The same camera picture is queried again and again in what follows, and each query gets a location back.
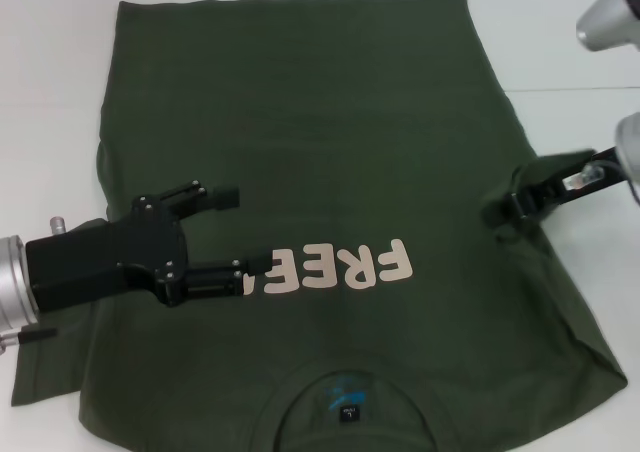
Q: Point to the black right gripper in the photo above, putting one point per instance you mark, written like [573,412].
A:
[585,177]

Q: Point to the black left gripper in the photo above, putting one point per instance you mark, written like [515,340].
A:
[100,262]

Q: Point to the dark green FREE T-shirt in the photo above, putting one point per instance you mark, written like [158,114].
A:
[320,122]

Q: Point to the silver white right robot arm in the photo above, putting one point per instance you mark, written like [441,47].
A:
[629,144]

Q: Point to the small silver cylinder stub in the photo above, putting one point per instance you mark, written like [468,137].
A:
[57,224]

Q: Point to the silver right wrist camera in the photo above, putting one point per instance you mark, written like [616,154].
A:
[607,19]

